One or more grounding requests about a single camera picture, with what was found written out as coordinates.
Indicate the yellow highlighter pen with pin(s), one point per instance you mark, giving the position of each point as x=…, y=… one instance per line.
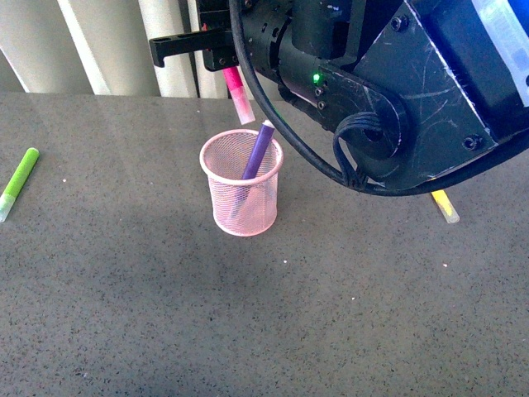
x=446, y=207

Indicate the purple highlighter pen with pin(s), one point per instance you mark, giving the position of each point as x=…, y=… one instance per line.
x=253, y=164

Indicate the pink highlighter pen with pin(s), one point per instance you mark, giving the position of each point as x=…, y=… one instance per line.
x=239, y=95

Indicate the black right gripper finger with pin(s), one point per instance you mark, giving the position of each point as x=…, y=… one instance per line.
x=167, y=46

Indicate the pink mesh pen cup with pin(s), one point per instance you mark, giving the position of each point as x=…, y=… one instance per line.
x=241, y=207

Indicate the white pleated curtain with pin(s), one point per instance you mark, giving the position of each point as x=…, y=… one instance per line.
x=100, y=47

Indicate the green highlighter pen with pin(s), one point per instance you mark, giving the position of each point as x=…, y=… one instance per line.
x=17, y=181

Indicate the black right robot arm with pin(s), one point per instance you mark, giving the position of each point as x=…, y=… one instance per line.
x=389, y=98

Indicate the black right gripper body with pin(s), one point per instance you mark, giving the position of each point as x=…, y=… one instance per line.
x=303, y=44

